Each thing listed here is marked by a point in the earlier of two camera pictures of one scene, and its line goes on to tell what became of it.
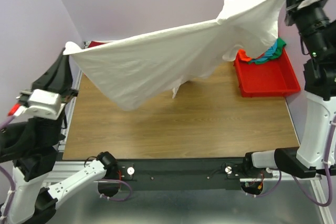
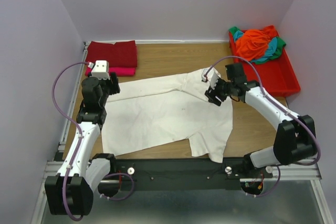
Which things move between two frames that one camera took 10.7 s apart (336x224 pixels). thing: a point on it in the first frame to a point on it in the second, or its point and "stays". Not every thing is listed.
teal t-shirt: (267, 55) stays
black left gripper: (58, 77) to (115, 87)
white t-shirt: (122, 72) to (171, 107)
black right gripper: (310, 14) to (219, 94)
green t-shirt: (281, 43) stays
